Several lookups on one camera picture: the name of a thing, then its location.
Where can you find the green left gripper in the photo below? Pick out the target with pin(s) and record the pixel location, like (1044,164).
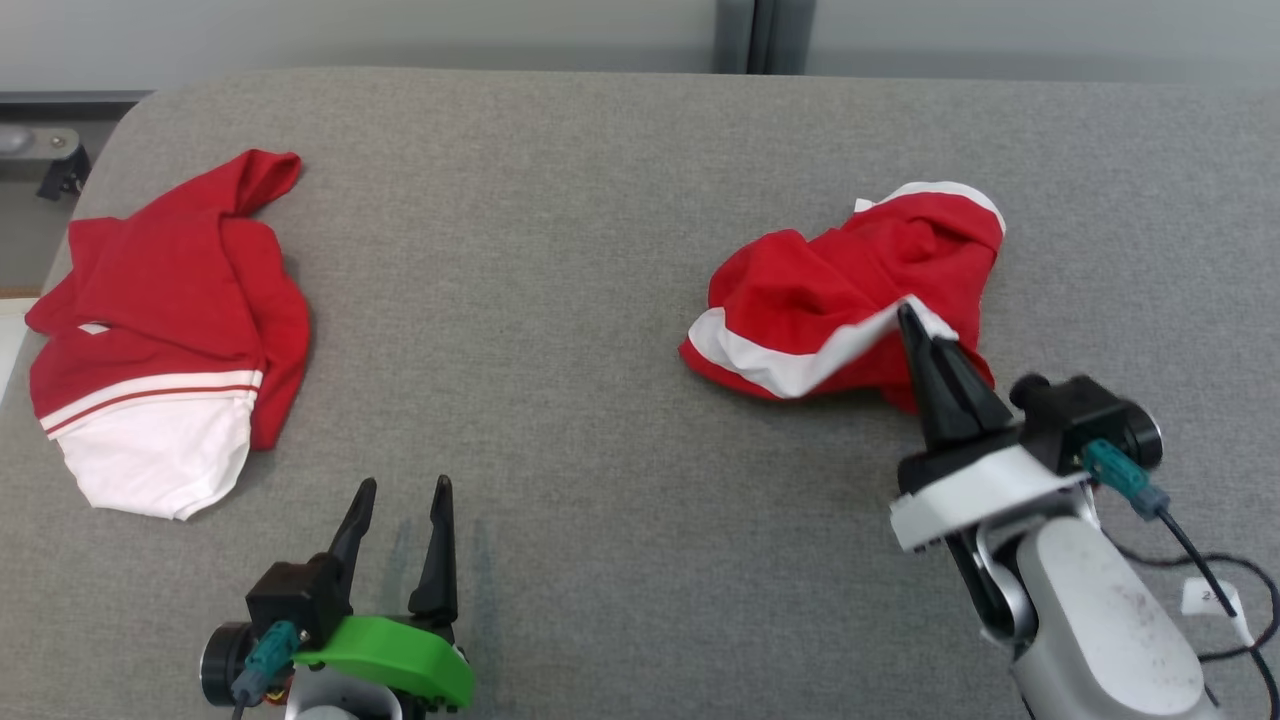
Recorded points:
(400,655)

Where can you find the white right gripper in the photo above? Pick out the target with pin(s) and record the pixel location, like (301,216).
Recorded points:
(975,495)

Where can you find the red shorts with white trim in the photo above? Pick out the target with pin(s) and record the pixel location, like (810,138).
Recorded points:
(800,290)

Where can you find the red and white basketball jersey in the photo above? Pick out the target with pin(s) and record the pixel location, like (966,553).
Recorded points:
(170,290)

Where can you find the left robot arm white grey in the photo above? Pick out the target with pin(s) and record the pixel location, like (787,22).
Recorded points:
(340,705)

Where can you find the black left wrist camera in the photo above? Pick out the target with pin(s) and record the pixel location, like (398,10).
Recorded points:
(285,600)

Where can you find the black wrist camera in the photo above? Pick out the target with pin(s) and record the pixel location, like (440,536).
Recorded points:
(1075,410)
(285,600)

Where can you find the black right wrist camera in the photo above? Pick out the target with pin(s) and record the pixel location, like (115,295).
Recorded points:
(1075,410)

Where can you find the grey metal wall post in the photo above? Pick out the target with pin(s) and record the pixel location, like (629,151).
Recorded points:
(765,35)

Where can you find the metal bracket with black clamp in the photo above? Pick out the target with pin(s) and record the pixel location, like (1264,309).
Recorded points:
(45,150)

